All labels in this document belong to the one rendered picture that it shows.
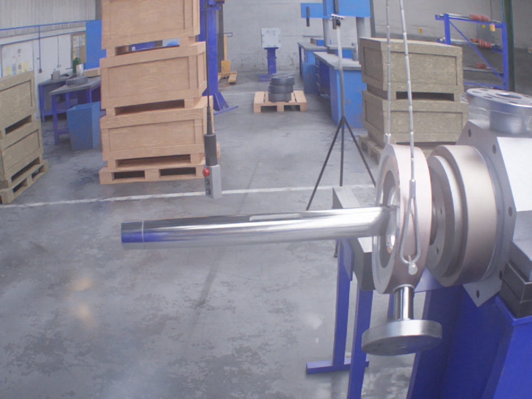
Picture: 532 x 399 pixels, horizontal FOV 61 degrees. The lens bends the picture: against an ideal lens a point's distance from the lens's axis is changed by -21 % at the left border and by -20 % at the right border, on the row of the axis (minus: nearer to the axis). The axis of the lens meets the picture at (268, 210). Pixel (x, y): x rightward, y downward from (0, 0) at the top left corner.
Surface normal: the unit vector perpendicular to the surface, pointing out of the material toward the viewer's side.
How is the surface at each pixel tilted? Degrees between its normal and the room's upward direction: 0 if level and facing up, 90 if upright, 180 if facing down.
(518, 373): 90
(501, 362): 90
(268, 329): 0
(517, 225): 90
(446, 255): 100
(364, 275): 90
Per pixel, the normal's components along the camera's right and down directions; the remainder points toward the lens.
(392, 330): -0.47, -0.44
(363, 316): 0.05, 0.36
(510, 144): 0.01, -0.41
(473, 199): 0.02, -0.21
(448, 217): -0.80, 0.04
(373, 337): -0.80, -0.33
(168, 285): -0.04, -0.93
